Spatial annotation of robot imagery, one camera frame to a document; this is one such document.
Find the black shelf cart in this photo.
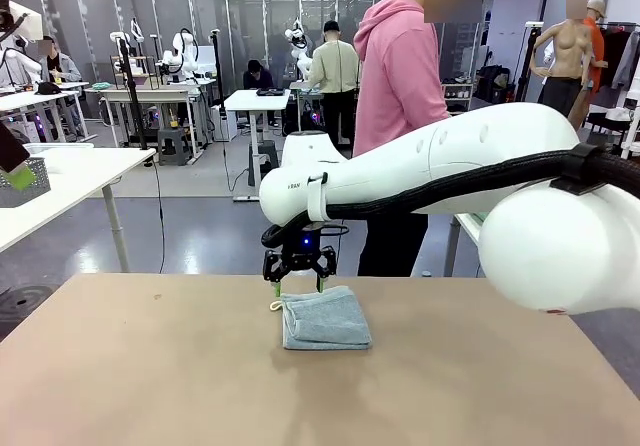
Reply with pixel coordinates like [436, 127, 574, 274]
[584, 108, 640, 160]

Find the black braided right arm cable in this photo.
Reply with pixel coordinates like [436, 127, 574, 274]
[261, 143, 640, 250]

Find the black backpack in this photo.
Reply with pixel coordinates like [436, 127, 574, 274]
[477, 64, 512, 105]

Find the dark grey step stool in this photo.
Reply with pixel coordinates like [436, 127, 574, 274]
[247, 139, 282, 187]

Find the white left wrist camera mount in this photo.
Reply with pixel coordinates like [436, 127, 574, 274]
[0, 0, 45, 45]

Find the black pole stand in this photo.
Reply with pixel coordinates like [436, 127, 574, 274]
[209, 28, 227, 117]

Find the grey hanging garment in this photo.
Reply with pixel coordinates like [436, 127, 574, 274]
[612, 30, 640, 92]

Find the grey towel with white loop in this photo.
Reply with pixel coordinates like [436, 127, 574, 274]
[269, 285, 374, 351]

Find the white box under desk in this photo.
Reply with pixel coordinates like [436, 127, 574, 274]
[211, 104, 239, 142]

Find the camera stand with white top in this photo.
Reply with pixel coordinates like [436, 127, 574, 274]
[514, 20, 546, 103]

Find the person in pink hoodie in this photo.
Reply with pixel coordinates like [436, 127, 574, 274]
[352, 0, 481, 278]

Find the mannequin with orange shirt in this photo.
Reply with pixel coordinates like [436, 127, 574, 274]
[582, 0, 610, 95]

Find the white desk with black cap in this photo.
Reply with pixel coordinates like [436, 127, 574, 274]
[0, 81, 96, 143]

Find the white table with grey leg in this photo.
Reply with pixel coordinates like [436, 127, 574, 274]
[0, 146, 157, 273]

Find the clear plastic storage box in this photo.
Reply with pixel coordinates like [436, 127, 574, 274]
[22, 142, 95, 157]

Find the seated person in dark clothes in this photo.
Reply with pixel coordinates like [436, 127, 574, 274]
[243, 59, 276, 91]

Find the small white standing desk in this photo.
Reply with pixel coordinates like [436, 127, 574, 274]
[223, 88, 292, 203]

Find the shoe shelf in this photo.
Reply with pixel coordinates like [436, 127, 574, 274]
[442, 81, 476, 115]

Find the light grey plastic basket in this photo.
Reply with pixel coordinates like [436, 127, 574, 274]
[0, 157, 52, 209]

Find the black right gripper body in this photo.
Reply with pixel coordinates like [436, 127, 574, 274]
[281, 224, 332, 270]

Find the seated person in grey jacket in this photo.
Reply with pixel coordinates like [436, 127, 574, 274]
[38, 35, 83, 85]

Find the standing person in beige jacket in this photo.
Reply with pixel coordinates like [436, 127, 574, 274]
[306, 19, 360, 148]

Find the white table with rounded corners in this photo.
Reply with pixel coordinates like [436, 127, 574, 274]
[443, 211, 485, 278]

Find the long white workbench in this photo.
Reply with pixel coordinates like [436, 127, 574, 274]
[84, 78, 217, 163]

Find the black round floor base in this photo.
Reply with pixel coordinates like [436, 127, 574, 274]
[0, 284, 54, 342]

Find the black tripod stand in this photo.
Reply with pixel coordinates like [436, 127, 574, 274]
[114, 35, 157, 168]

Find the bare mannequin with dark trousers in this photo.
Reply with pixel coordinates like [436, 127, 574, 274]
[528, 0, 596, 132]

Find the dark hanging garment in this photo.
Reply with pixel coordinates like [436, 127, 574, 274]
[599, 29, 631, 90]

